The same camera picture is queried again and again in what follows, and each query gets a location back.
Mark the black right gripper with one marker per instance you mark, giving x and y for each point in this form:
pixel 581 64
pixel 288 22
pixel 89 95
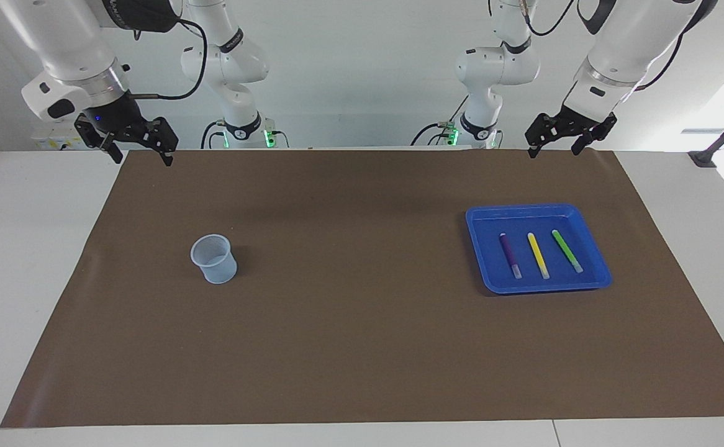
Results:
pixel 117 118

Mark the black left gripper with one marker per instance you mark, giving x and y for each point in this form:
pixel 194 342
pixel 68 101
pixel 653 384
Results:
pixel 582 121

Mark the green pen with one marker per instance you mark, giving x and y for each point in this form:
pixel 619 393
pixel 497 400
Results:
pixel 567 251

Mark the yellow pen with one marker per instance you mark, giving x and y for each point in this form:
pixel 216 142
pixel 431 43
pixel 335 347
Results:
pixel 538 254

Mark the purple pen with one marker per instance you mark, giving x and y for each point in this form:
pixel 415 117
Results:
pixel 509 254

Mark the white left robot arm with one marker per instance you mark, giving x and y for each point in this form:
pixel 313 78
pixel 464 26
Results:
pixel 635 37

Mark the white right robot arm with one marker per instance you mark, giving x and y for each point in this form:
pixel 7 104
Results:
pixel 64 43

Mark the blue plastic tray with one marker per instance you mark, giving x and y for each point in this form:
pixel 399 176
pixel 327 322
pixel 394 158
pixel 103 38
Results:
pixel 486 248

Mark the white socket box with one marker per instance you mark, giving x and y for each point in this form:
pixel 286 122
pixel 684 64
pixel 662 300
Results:
pixel 48 143

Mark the black clamp stand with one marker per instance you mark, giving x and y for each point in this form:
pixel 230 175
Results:
pixel 702 158

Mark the clear plastic cup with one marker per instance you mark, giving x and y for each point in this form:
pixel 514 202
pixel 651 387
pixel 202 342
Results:
pixel 213 267

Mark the brown table mat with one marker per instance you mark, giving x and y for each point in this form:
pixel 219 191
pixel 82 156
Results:
pixel 362 341

